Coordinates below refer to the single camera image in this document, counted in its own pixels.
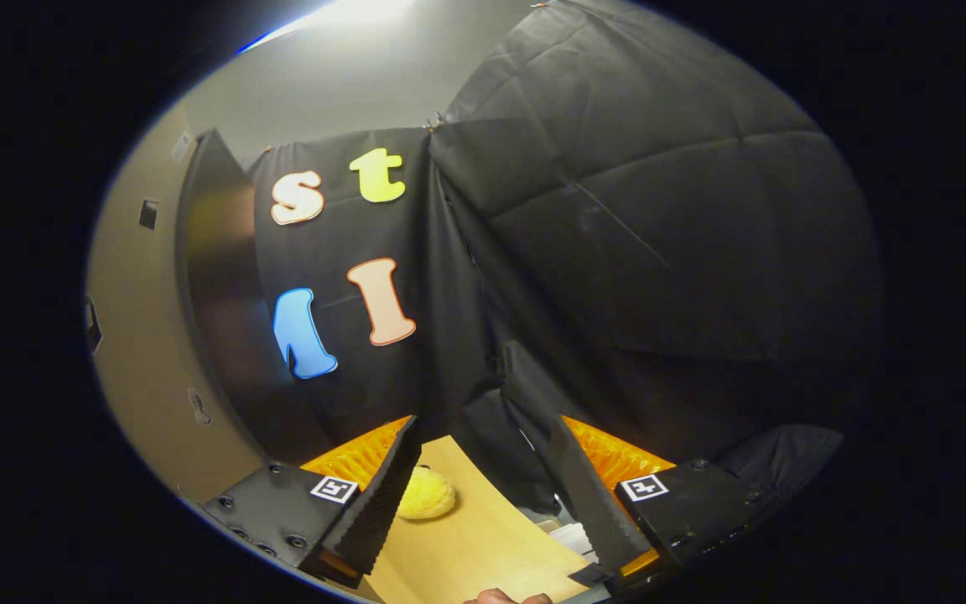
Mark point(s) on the beige cabinet door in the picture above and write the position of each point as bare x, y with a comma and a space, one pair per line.
139, 377

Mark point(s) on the black backdrop cloth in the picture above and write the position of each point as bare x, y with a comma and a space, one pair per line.
659, 252

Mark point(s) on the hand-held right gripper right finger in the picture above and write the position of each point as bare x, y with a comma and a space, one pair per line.
588, 503

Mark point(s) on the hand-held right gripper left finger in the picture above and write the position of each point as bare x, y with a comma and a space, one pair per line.
382, 495

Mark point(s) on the yellow bun toy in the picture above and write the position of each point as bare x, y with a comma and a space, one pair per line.
428, 495

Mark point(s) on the white flat object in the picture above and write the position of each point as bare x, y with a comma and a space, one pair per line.
571, 537

